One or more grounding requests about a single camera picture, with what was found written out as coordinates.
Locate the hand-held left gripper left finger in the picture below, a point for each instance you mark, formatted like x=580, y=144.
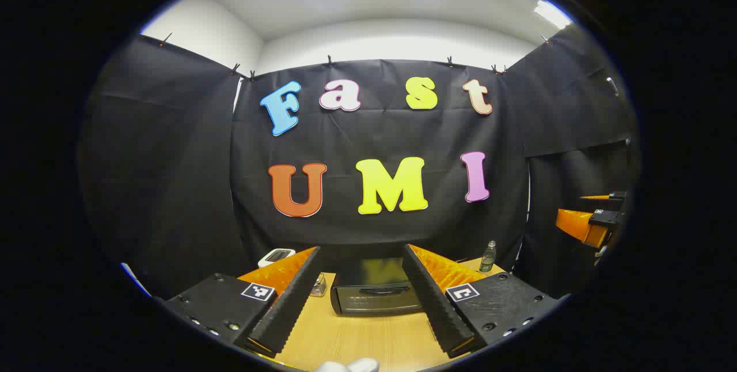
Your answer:
x=288, y=308

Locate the black electric oven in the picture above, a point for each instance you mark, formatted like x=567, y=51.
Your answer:
x=368, y=297

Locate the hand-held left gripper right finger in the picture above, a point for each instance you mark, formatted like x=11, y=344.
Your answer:
x=437, y=303

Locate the clear plastic water bottle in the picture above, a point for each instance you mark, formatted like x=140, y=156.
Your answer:
x=487, y=258

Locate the white toaster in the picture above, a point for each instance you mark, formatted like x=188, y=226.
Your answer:
x=276, y=257

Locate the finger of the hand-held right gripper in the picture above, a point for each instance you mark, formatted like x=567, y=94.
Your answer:
x=578, y=225
x=617, y=194

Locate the ceiling light panel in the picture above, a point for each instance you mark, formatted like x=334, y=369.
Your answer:
x=551, y=14

